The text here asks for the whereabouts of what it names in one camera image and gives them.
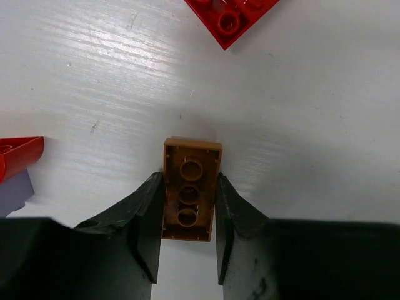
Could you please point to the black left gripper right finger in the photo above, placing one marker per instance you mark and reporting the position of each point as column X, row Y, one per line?
column 263, row 258

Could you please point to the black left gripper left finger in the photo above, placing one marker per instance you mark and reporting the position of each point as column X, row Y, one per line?
column 113, row 255

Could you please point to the tan lego plate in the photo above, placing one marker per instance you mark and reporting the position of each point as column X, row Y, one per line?
column 190, row 172

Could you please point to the small lavender lego brick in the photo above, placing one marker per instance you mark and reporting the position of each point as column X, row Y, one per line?
column 15, row 191

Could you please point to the red curved lego brick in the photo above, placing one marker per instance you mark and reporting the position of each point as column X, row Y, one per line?
column 18, row 153

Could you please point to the red lego plate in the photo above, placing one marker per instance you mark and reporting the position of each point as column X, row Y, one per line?
column 228, row 20

